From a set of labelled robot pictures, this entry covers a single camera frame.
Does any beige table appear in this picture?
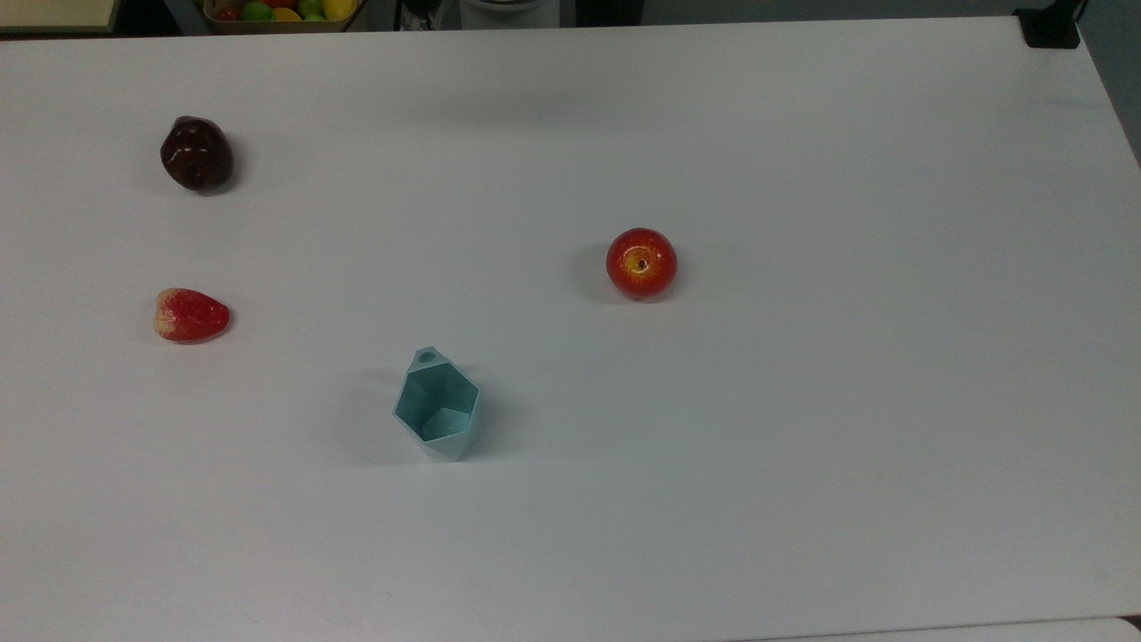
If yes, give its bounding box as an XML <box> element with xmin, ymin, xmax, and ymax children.
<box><xmin>0</xmin><ymin>0</ymin><xmax>121</xmax><ymax>35</ymax></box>

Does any fruit basket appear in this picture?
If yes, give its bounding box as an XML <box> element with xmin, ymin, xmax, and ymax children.
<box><xmin>203</xmin><ymin>0</ymin><xmax>365</xmax><ymax>35</ymax></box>

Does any dark red apple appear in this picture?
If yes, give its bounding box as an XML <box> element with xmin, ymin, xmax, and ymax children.
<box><xmin>160</xmin><ymin>115</ymin><xmax>235</xmax><ymax>193</ymax></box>

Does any black clamp pole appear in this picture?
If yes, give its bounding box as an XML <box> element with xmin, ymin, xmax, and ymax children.
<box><xmin>1014</xmin><ymin>0</ymin><xmax>1088</xmax><ymax>50</ymax></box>

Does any teal faceted mug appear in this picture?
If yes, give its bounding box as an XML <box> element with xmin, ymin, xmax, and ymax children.
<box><xmin>393</xmin><ymin>346</ymin><xmax>481</xmax><ymax>463</ymax></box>

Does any black box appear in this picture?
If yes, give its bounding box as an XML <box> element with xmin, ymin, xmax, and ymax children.
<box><xmin>575</xmin><ymin>0</ymin><xmax>644</xmax><ymax>28</ymax></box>

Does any red yellow peach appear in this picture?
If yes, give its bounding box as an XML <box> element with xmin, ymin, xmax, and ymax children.
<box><xmin>152</xmin><ymin>287</ymin><xmax>232</xmax><ymax>344</ymax></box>

